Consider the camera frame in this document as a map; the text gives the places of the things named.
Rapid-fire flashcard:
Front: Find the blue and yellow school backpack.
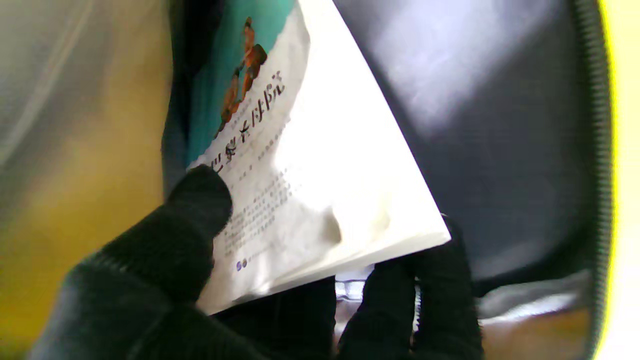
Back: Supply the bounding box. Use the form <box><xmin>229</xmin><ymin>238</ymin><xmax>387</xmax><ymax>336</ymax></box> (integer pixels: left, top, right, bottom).
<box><xmin>0</xmin><ymin>0</ymin><xmax>640</xmax><ymax>360</ymax></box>

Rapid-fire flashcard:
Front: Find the teal cover book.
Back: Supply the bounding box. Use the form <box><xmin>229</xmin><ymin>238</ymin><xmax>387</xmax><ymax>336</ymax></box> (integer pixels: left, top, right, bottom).
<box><xmin>187</xmin><ymin>0</ymin><xmax>451</xmax><ymax>316</ymax></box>

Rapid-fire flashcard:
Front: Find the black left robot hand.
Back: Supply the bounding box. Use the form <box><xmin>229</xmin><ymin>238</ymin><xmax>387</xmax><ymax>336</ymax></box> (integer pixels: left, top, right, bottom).
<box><xmin>30</xmin><ymin>165</ymin><xmax>483</xmax><ymax>360</ymax></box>

